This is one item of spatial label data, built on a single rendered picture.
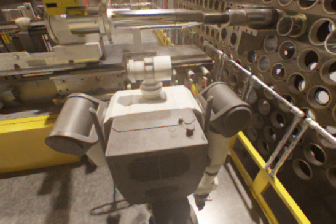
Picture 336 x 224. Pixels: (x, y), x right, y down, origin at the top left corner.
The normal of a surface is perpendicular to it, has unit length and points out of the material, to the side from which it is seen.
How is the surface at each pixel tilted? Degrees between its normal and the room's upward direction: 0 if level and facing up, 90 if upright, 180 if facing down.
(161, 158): 85
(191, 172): 85
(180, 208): 40
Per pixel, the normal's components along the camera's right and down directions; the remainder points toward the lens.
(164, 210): 0.22, -0.28
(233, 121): 0.15, 0.50
